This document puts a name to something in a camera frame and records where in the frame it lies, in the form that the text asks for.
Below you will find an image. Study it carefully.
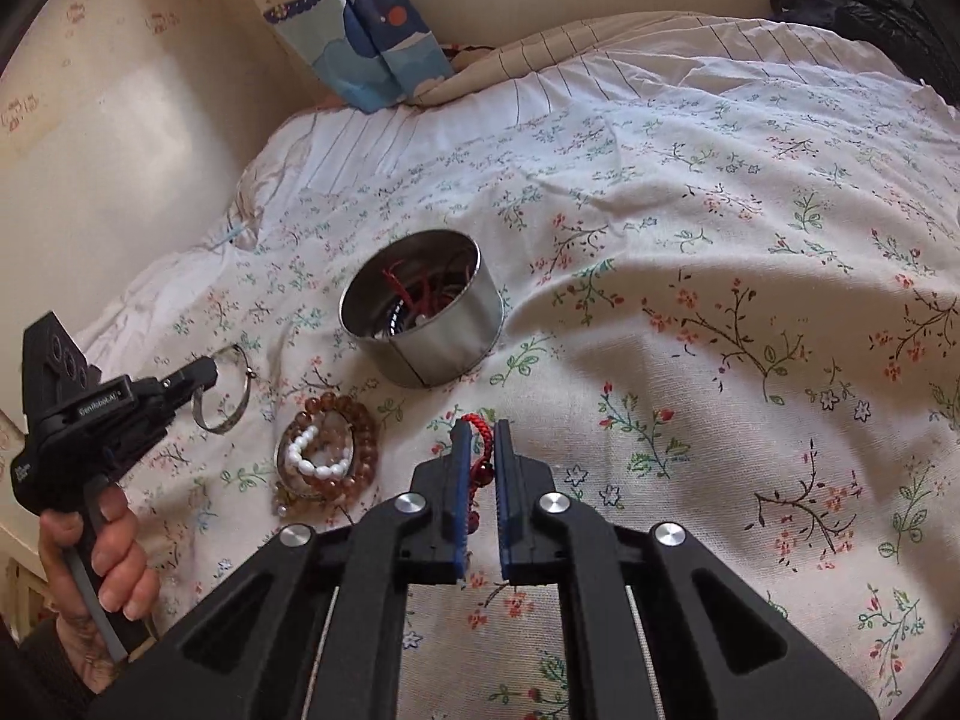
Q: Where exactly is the beige striped blanket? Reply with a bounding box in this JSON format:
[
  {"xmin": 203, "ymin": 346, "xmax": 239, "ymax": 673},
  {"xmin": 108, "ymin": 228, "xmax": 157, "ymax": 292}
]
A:
[{"xmin": 407, "ymin": 11, "xmax": 697, "ymax": 107}]

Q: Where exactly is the black jacket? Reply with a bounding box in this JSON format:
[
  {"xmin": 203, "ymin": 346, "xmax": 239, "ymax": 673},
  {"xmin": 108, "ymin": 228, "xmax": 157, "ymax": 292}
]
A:
[{"xmin": 770, "ymin": 0, "xmax": 958, "ymax": 104}]

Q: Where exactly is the silver bangle bracelet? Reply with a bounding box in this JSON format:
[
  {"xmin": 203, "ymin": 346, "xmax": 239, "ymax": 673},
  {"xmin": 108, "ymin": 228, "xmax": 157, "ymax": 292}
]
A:
[{"xmin": 190, "ymin": 341, "xmax": 259, "ymax": 436}]

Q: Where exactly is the white striped duvet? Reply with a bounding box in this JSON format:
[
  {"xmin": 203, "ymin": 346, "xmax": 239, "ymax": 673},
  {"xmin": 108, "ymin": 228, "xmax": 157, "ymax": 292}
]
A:
[{"xmin": 82, "ymin": 16, "xmax": 940, "ymax": 372}]

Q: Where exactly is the floral bed sheet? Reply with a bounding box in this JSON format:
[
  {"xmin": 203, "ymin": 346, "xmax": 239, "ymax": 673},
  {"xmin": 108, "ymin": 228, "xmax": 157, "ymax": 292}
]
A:
[{"xmin": 125, "ymin": 86, "xmax": 958, "ymax": 717}]

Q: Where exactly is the amber bead bracelet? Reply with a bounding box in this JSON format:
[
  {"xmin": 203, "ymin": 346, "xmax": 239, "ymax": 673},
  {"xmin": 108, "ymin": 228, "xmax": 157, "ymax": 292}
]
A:
[{"xmin": 270, "ymin": 390, "xmax": 381, "ymax": 519}]

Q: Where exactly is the round silver metal tin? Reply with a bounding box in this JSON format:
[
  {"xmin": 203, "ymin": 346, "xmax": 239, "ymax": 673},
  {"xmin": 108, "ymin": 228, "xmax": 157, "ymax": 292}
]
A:
[{"xmin": 338, "ymin": 229, "xmax": 505, "ymax": 388}]

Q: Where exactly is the blue cartoon curtain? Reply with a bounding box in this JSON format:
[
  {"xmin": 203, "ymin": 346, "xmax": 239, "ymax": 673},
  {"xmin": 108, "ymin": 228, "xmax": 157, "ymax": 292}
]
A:
[{"xmin": 252, "ymin": 0, "xmax": 454, "ymax": 112}]

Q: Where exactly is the person's left hand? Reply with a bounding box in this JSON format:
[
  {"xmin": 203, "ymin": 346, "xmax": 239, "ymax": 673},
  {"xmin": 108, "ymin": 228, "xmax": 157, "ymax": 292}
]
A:
[{"xmin": 35, "ymin": 484, "xmax": 161, "ymax": 694}]

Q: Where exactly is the white oval bead bracelet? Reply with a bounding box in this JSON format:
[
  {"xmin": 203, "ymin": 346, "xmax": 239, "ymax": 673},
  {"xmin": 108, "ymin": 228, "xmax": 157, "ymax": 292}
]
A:
[{"xmin": 283, "ymin": 422, "xmax": 355, "ymax": 483}]

